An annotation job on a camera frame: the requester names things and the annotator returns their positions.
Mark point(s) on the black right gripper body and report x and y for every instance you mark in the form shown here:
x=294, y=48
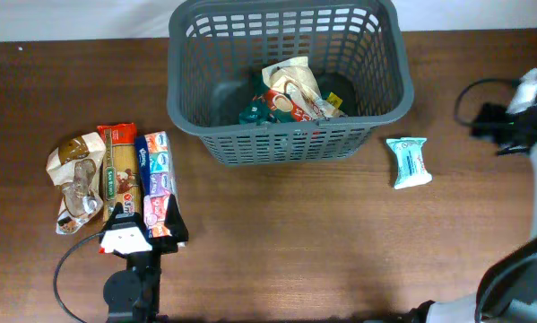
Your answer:
x=492, y=124

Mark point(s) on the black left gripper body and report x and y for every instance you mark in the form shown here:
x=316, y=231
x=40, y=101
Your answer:
x=163, y=244

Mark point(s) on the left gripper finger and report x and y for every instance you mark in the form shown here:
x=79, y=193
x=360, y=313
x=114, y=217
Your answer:
x=118, y=211
x=175, y=223

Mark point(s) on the Kleenex tissue multipack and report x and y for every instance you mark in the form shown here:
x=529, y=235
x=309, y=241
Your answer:
x=158, y=180

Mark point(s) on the teal wet wipes pack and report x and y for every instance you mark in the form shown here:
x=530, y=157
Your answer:
x=411, y=170

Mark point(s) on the green Nescafe coffee bag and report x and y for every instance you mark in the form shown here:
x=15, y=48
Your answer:
x=268, y=110

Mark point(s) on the beige snack bag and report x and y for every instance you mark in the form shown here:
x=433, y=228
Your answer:
x=295, y=69

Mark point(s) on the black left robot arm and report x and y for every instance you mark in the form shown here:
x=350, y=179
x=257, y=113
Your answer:
x=133, y=294

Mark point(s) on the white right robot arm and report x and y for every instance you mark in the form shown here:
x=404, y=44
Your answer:
x=508, y=290

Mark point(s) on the orange spaghetti packet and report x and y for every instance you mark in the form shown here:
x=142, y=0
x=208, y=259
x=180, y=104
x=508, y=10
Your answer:
x=120, y=174

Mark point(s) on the brown white cookie bag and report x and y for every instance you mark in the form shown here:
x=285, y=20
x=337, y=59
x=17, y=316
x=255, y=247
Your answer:
x=74, y=168

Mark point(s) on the grey plastic basket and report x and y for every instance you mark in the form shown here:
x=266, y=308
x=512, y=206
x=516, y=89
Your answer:
x=218, y=49

